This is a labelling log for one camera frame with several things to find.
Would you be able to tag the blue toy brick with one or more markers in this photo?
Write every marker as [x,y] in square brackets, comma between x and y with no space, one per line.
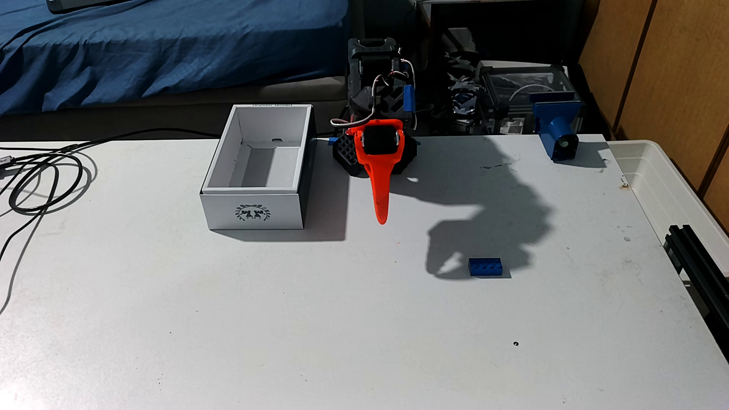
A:
[485,267]

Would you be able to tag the white cardboard box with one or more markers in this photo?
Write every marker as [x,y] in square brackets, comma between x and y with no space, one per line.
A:
[250,213]

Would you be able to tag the white plastic bin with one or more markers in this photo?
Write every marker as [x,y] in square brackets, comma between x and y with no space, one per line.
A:
[655,182]

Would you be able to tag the wooden cabinet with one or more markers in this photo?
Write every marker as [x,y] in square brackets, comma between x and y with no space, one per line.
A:
[672,68]

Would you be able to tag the blue bed sheet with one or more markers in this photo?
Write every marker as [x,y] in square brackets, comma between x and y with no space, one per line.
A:
[85,57]

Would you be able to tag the black aluminium extrusion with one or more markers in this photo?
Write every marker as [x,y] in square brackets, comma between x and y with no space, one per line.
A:
[697,267]

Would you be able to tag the blue printed clamp mount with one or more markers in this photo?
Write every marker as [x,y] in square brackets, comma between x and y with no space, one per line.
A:
[555,128]

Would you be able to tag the clear box with black frame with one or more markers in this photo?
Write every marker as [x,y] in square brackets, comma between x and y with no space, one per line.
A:
[547,79]

